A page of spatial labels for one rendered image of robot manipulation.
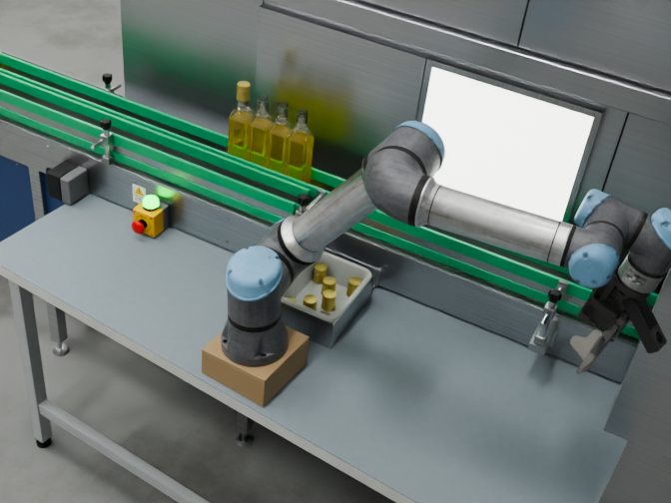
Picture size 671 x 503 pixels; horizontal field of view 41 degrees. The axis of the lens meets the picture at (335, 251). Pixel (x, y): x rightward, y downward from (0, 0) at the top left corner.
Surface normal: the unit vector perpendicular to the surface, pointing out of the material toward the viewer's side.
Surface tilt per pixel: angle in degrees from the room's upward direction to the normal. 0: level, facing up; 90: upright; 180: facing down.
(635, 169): 90
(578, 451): 0
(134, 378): 0
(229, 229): 90
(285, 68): 90
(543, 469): 0
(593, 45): 90
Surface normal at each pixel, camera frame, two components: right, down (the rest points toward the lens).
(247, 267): 0.00, -0.73
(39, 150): -0.46, 0.51
